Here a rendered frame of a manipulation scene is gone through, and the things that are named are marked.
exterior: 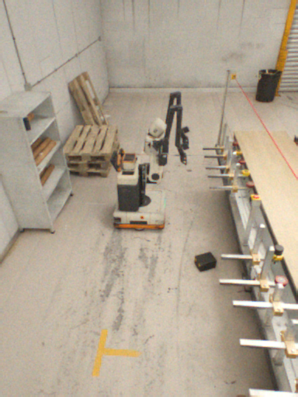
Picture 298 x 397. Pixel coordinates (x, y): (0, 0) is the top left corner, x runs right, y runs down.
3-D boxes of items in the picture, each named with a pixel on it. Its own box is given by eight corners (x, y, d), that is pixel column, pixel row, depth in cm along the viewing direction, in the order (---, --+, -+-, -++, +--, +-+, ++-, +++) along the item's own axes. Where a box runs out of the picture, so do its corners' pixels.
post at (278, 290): (262, 332, 207) (278, 287, 179) (261, 326, 210) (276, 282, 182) (267, 332, 207) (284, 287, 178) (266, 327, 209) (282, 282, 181)
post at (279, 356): (272, 369, 186) (292, 324, 157) (271, 363, 188) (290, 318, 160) (278, 369, 185) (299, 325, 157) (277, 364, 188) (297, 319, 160)
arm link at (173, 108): (170, 101, 298) (170, 105, 290) (183, 104, 299) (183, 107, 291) (161, 142, 325) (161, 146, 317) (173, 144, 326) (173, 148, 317)
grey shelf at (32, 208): (20, 232, 390) (-24, 116, 299) (45, 194, 462) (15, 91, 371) (53, 233, 387) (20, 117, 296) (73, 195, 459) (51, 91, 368)
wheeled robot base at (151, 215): (113, 229, 386) (111, 214, 371) (120, 201, 437) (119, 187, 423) (164, 230, 381) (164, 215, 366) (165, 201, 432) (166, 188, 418)
